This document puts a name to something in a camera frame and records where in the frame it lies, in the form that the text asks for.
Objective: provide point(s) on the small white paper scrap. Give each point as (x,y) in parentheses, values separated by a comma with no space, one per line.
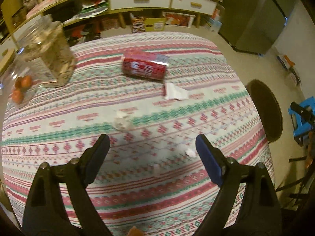
(122,121)

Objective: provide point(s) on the grey refrigerator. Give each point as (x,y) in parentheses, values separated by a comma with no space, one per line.
(253,26)

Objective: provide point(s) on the blue plastic stool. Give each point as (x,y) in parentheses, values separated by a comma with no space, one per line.
(301,127)

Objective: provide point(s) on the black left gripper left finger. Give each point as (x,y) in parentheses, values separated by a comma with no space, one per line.
(45,212)

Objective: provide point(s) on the yellow cardboard box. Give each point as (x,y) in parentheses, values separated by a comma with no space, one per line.
(144,24)

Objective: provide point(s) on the glass jar with cork lid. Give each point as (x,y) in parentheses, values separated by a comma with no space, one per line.
(17,79)

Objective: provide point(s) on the red drink can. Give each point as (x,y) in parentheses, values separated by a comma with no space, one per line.
(145,65)

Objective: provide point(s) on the dark round trash bin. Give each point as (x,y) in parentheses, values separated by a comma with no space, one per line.
(268,109)

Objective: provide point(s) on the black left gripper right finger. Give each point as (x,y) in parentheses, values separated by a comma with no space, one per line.
(260,212)

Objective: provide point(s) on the small red white wrapper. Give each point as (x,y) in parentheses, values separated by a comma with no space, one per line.
(173,92)

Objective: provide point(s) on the yellow wooden shelf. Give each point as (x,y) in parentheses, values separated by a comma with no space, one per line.
(14,12)

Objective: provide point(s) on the plastic jar of seeds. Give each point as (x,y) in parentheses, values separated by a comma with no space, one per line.
(47,52)

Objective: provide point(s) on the white wooden tv cabinet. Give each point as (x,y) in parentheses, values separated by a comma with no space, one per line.
(116,6)

